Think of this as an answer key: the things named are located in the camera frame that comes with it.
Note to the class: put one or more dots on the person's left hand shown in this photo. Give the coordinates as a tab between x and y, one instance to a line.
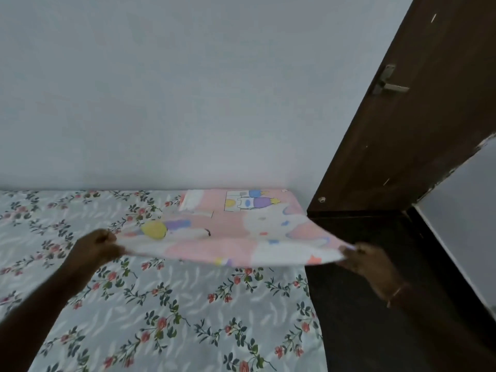
90	249

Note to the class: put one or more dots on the person's right hand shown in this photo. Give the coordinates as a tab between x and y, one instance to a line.
370	267

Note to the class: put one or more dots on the person's right fingers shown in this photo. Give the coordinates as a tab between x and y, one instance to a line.
348	256

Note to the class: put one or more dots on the person's left fingers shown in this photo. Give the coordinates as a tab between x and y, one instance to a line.
110	244

